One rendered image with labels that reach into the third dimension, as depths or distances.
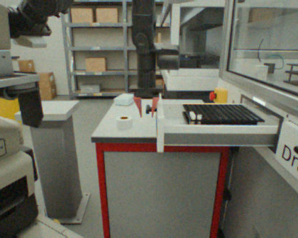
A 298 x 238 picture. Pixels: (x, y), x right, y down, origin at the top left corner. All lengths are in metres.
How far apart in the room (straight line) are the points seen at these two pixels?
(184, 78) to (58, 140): 0.90
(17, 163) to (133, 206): 0.57
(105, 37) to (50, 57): 1.32
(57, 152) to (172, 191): 0.73
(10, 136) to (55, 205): 0.97
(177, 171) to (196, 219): 0.28
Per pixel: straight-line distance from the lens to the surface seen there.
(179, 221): 1.14
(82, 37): 5.07
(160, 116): 0.57
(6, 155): 0.73
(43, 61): 5.38
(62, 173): 1.45
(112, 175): 0.98
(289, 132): 0.61
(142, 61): 0.63
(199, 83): 1.54
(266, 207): 0.82
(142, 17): 0.58
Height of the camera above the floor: 1.11
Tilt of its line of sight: 18 degrees down
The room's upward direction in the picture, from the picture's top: straight up
